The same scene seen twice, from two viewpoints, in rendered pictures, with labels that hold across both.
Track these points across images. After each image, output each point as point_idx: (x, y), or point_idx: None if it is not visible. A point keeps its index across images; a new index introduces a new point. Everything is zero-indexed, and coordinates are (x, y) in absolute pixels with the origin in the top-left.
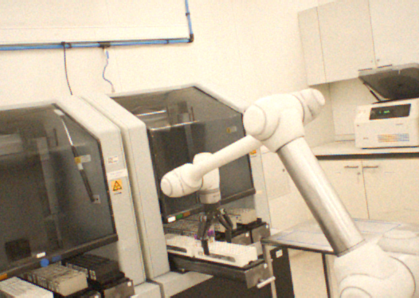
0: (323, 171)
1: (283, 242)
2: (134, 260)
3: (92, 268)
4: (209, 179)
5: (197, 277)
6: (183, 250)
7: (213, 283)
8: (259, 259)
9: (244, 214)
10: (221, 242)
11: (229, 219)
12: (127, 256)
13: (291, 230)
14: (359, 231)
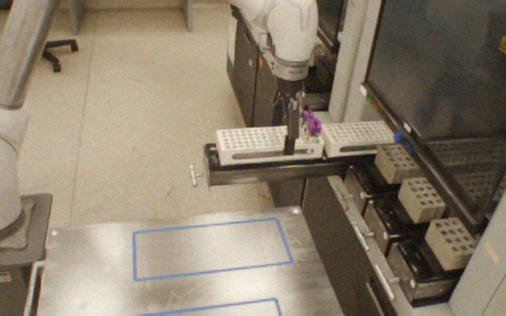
0: (11, 9)
1: (248, 212)
2: (338, 92)
3: (325, 60)
4: (271, 32)
5: (331, 178)
6: (367, 148)
7: (338, 210)
8: (218, 164)
9: (436, 232)
10: (295, 144)
11: (289, 121)
12: (336, 82)
13: (301, 258)
14: None
